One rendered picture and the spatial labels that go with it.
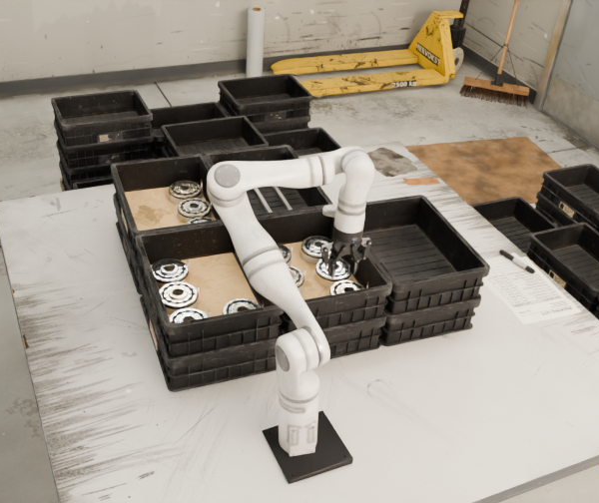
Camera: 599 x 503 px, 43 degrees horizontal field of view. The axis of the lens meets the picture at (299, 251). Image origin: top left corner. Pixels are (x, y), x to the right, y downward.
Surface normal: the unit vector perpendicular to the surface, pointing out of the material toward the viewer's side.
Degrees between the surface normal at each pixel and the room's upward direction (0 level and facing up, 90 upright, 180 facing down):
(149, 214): 0
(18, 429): 0
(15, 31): 90
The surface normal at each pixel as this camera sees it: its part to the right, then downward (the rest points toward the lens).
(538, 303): 0.08, -0.81
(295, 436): 0.23, 0.56
